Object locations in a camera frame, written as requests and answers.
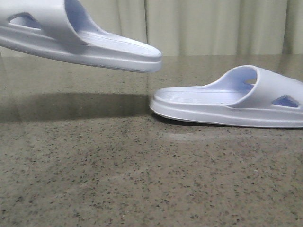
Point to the light blue slipper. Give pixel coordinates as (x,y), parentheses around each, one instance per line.
(63,30)
(244,96)

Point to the pale green curtain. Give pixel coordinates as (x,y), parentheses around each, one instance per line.
(205,27)

